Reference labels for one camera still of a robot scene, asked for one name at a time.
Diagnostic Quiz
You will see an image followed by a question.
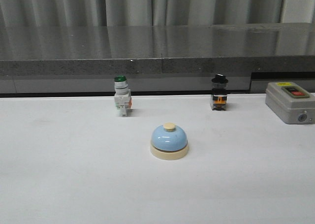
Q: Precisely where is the blue and cream desk bell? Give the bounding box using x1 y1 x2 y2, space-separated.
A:
150 122 189 160

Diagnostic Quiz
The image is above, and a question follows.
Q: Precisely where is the grey granite counter ledge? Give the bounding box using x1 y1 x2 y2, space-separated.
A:
0 23 315 96

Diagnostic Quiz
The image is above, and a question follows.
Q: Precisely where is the grey curtain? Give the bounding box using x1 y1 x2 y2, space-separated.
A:
0 0 315 27

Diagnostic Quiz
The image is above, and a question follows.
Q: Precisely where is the green push button switch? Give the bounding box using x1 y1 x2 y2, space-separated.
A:
114 75 132 117

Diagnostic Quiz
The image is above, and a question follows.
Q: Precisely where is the black selector knob switch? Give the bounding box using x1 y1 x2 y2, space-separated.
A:
210 74 228 110

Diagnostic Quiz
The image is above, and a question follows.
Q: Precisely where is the grey start stop switch box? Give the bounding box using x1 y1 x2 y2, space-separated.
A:
265 82 315 124

